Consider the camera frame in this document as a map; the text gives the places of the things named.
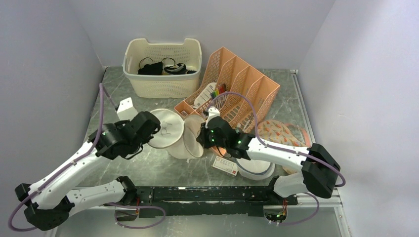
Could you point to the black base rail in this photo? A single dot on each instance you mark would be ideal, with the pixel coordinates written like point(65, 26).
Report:
point(210, 200)

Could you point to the black face mask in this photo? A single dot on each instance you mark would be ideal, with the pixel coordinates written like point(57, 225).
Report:
point(153, 69)

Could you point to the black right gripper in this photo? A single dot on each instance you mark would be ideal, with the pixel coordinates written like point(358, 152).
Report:
point(202, 138)

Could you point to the white red card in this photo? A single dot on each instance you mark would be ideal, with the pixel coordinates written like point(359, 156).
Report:
point(225, 165)

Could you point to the orange patterned fabric bag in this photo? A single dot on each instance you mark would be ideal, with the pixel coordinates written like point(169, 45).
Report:
point(278, 132)

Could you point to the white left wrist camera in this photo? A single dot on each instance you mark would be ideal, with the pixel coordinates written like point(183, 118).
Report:
point(126, 109)

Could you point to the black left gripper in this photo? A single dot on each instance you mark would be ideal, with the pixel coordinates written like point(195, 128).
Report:
point(125, 121)

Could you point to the cream plastic laundry basket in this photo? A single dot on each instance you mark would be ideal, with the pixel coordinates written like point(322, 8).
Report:
point(163, 70)

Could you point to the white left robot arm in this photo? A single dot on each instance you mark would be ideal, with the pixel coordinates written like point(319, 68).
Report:
point(52, 200)

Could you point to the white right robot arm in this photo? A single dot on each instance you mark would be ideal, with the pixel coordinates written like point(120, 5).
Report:
point(316, 171)

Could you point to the peach plastic desk organizer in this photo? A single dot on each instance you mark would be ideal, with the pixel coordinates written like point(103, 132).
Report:
point(252, 92)

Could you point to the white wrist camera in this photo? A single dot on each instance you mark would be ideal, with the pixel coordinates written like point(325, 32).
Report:
point(126, 109)
point(212, 113)

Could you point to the black white bra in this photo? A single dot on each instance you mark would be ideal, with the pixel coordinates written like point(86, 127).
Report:
point(177, 69)

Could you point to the white mesh laundry bag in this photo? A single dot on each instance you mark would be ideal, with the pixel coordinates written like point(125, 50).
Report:
point(177, 135)

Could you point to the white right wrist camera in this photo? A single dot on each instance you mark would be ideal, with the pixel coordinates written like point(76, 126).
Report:
point(212, 113)

